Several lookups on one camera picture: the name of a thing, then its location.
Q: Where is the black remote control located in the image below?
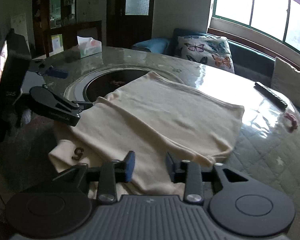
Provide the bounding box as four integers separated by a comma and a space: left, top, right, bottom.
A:
254, 82, 288, 111

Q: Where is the round induction cooker inset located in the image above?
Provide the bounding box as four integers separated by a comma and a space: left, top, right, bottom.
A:
64, 65, 184, 102

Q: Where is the dark door frosted glass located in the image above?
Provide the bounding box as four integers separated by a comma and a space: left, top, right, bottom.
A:
106, 0, 154, 49

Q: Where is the dark wooden cabinet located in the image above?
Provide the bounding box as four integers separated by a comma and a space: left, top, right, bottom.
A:
30, 0, 102, 57

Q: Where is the green framed window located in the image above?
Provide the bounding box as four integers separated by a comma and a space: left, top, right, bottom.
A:
213, 0, 300, 54

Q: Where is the cream knit garment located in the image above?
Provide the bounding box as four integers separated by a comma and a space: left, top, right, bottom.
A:
49, 72, 244, 195

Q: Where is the butterfly print pillow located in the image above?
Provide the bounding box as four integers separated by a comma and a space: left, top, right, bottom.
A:
175, 35, 235, 74

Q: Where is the tissue box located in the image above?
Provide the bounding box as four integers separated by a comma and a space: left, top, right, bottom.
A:
77, 36, 102, 58

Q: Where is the pink hair scrunchie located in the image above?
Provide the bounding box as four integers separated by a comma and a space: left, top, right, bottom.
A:
284, 112, 299, 133

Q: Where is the beige square pillow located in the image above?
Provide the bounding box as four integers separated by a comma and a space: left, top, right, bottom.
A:
271, 57, 300, 108

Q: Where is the blue corner sofa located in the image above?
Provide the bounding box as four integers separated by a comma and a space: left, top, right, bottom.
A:
131, 28, 300, 120

